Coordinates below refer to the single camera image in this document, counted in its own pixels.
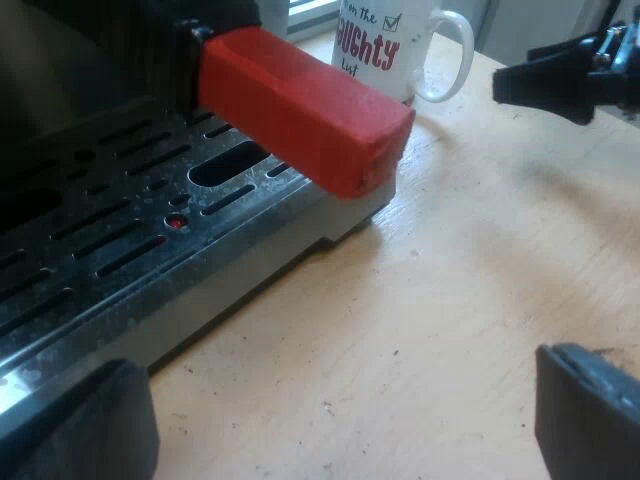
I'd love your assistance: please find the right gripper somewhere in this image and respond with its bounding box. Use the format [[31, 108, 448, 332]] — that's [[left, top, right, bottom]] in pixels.
[[491, 20, 640, 126]]

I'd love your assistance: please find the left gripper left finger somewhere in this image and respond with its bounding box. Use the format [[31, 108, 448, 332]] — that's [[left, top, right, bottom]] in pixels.
[[0, 357, 161, 480]]

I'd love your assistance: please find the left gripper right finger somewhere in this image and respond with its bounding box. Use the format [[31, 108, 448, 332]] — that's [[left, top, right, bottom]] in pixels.
[[534, 342, 640, 480]]

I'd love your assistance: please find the white mug with red and black print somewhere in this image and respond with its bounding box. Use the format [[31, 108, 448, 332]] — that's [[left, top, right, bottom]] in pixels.
[[330, 0, 475, 104]]

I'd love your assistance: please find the steel espresso machine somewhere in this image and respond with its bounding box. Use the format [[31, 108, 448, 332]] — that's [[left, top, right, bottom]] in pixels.
[[0, 0, 399, 441]]

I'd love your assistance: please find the filter holder with red-ended handle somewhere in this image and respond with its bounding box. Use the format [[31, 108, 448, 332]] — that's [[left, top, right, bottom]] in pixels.
[[107, 0, 417, 200]]

